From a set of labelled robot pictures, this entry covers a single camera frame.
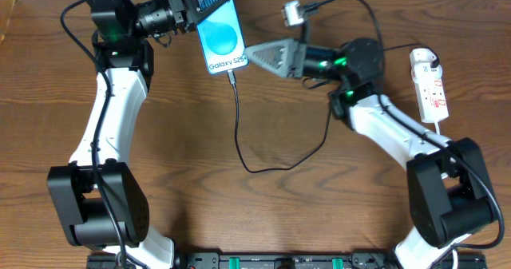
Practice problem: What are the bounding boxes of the white power strip cord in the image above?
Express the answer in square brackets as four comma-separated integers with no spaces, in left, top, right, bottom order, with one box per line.
[434,121,459,269]

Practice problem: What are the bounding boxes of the black charging cable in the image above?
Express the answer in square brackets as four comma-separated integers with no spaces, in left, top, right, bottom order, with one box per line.
[227,42,441,174]

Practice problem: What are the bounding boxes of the blue Galaxy smartphone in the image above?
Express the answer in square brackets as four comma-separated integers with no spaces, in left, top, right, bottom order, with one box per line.
[197,0,248,74]

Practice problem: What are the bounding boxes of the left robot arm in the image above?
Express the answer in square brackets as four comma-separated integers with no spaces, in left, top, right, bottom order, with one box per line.
[47,0,229,268]

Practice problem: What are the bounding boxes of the white charger plug adapter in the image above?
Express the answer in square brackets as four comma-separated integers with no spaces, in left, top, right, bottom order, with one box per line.
[410,61,443,83]

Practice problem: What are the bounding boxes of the white power strip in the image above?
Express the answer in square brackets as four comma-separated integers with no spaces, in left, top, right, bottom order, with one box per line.
[410,48,449,124]

